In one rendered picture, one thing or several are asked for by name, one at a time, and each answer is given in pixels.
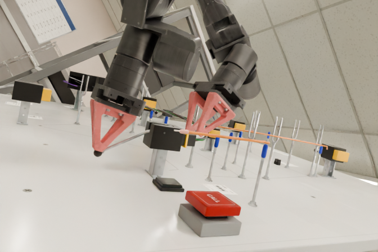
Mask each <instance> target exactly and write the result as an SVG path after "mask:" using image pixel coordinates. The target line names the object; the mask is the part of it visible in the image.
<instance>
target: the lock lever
mask: <svg viewBox="0 0 378 252"><path fill-rule="evenodd" d="M149 132H150V130H146V131H143V132H141V133H139V134H137V135H135V136H132V137H130V138H127V139H125V140H123V141H120V142H118V143H116V144H114V145H111V146H109V147H107V148H106V149H105V150H104V151H103V152H102V153H104V152H105V151H107V150H109V149H112V148H114V147H116V146H119V145H121V144H123V143H126V142H128V141H130V140H133V139H135V138H137V137H139V136H142V135H144V134H146V133H149Z"/></svg>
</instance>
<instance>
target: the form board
mask: <svg viewBox="0 0 378 252"><path fill-rule="evenodd" d="M6 101H8V102H15V103H17V101H19V100H12V96H11V95H7V94H0V252H363V251H371V250H378V186H377V185H375V184H372V183H369V182H366V181H363V180H361V179H358V178H355V177H352V176H349V175H347V174H344V173H340V172H338V171H335V170H334V172H333V176H334V177H335V178H336V179H334V178H328V177H322V176H320V175H318V173H319V174H322V172H323V167H324V166H321V165H318V168H317V173H316V175H317V177H309V176H307V175H308V174H309V173H310V170H311V165H312V162H310V161H308V160H304V159H301V158H299V157H296V156H293V155H291V157H290V162H289V163H290V164H293V165H296V166H298V167H296V166H289V168H290V169H287V168H284V167H285V164H282V163H281V165H276V164H274V161H275V158H276V159H280V160H281V162H287V160H288V157H289V156H287V155H283V154H279V153H277V152H273V155H272V160H271V164H270V168H269V173H268V177H269V179H270V180H266V179H263V178H262V177H264V175H265V174H266V170H267V165H268V160H269V155H270V152H271V151H270V150H269V149H271V147H268V150H267V155H266V157H265V158H266V159H264V163H263V168H262V173H261V176H260V181H259V186H258V190H257V194H256V198H255V202H256V204H257V207H253V206H250V205H248V203H249V202H250V201H251V200H252V198H253V193H254V188H255V184H256V181H257V176H258V171H259V166H260V161H261V154H262V149H263V145H262V144H259V143H257V142H252V146H251V151H252V152H249V155H248V158H247V163H246V168H245V173H244V175H245V178H246V179H241V178H239V177H238V176H239V175H240V174H241V172H242V167H243V164H244V160H245V155H246V149H247V146H248V141H240V145H239V149H238V154H237V159H236V162H237V163H236V164H237V165H235V164H232V162H233V161H234V159H235V155H236V150H237V146H236V145H230V147H229V152H228V157H227V162H226V169H227V170H222V169H221V168H222V166H223V165H224V160H225V157H226V152H227V147H228V144H227V143H226V142H228V139H226V138H220V140H219V145H218V147H217V151H216V155H215V159H214V164H213V169H212V173H211V180H212V182H208V181H206V180H205V179H206V178H207V177H208V175H209V170H210V165H211V162H212V157H213V152H207V151H201V150H200V148H203V149H204V146H205V141H206V139H205V140H204V141H196V143H195V148H194V151H193V157H192V161H191V164H192V166H193V168H188V167H185V165H187V164H188V162H189V158H190V153H191V148H192V146H187V147H186V148H184V147H182V146H181V150H180V152H178V151H168V153H167V156H166V162H165V167H164V172H163V176H164V177H165V178H174V179H176V180H177V181H178V182H179V183H180V184H181V185H182V187H183V188H184V192H170V191H160V190H159V189H158V188H157V187H156V186H155V185H154V184H153V182H152V180H153V178H152V177H151V176H150V175H149V174H148V172H146V171H145V169H149V167H150V163H151V157H152V152H153V148H149V147H148V146H146V145H145V144H144V143H143V137H144V135H142V136H139V137H137V138H135V139H133V140H130V141H128V142H126V143H123V144H121V145H119V146H116V147H114V148H111V149H109V150H107V151H105V152H104V153H103V154H102V155H101V156H100V157H96V156H94V154H93V152H94V149H93V147H92V125H91V108H90V107H84V106H82V107H81V110H83V111H81V112H80V116H79V124H80V125H76V124H74V123H75V122H77V116H78V111H76V110H72V108H70V107H64V106H63V105H65V106H72V107H74V105H69V104H65V103H58V102H51V101H50V102H48V101H42V100H41V103H33V102H31V103H32V105H30V109H29V115H32V116H41V117H42V118H43V120H41V119H32V118H28V125H23V124H16V122H17V120H18V117H19V111H20V106H15V105H7V104H5V103H6ZM202 183H205V184H214V185H225V186H227V187H228V188H230V189H231V190H232V191H234V192H235V193H237V194H239V195H224V196H226V197H227V198H229V199H230V200H232V201H233V202H235V203H236V204H238V205H239V206H241V211H240V215H239V216H234V217H235V218H236V219H238V220H239V221H240V222H241V223H242V224H241V229H240V234H239V235H232V236H213V237H199V236H198V235H197V234H196V233H195V232H194V231H193V230H192V229H191V228H190V227H189V226H188V225H187V224H186V223H185V222H184V221H183V220H182V219H181V218H180V217H179V216H178V212H179V206H180V204H189V202H188V201H187V200H185V196H186V191H210V190H209V189H207V188H206V187H205V186H204V185H202Z"/></svg>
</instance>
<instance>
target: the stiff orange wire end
mask: <svg viewBox="0 0 378 252"><path fill-rule="evenodd" d="M174 131H176V132H180V133H182V134H195V135H201V136H209V137H218V138H226V139H232V140H240V141H249V142H257V143H266V144H270V142H266V141H264V140H262V141H261V140H256V139H248V138H240V137H231V136H223V135H218V134H210V133H201V132H193V131H189V130H185V129H180V130H174Z"/></svg>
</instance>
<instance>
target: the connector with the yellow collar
mask: <svg viewBox="0 0 378 252"><path fill-rule="evenodd" d="M185 139H186V135H185V134H183V140H182V144H181V146H184V144H185ZM195 141H196V135H194V134H189V135H188V141H187V146H195Z"/></svg>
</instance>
